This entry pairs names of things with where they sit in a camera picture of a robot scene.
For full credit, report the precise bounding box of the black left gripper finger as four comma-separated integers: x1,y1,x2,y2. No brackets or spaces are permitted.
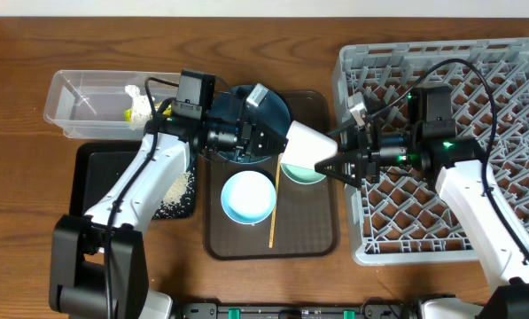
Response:
252,120,288,146
252,141,287,156

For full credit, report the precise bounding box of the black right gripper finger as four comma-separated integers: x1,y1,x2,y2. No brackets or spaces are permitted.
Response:
315,150,364,188
326,124,356,142

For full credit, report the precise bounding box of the pink cup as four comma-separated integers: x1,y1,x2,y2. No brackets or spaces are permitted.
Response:
280,121,338,170

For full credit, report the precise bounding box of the mint green bowl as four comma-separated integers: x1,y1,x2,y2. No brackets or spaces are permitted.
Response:
281,164,325,185

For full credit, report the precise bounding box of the light blue bowl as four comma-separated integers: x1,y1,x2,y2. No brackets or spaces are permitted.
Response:
220,170,275,225

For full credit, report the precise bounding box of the white rice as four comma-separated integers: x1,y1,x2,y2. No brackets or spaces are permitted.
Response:
154,170,196,220

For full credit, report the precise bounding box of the white tissue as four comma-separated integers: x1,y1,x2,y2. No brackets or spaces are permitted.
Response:
125,85,150,109

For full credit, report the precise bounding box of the yellow green snack wrapper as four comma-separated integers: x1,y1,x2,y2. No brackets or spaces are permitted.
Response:
124,103,172,123

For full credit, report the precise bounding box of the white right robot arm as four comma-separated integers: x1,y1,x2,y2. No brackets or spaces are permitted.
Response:
315,121,529,318

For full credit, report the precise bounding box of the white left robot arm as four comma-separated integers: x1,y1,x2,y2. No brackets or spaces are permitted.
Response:
49,113,287,318

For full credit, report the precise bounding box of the grey dishwasher rack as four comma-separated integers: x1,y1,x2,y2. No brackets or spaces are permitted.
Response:
331,38,529,266

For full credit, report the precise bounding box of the wooden chopstick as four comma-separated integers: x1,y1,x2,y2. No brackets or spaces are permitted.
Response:
268,153,283,249

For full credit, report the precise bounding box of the brown serving tray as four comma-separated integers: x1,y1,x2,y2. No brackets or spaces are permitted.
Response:
203,90,340,261

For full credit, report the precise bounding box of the black tray bin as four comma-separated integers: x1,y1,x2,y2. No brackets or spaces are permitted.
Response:
69,141,197,216

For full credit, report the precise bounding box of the clear plastic bin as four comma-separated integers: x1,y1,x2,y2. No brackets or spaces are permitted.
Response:
43,70,180,141

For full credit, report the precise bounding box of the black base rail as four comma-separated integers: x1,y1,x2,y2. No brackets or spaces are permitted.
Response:
170,297,421,319

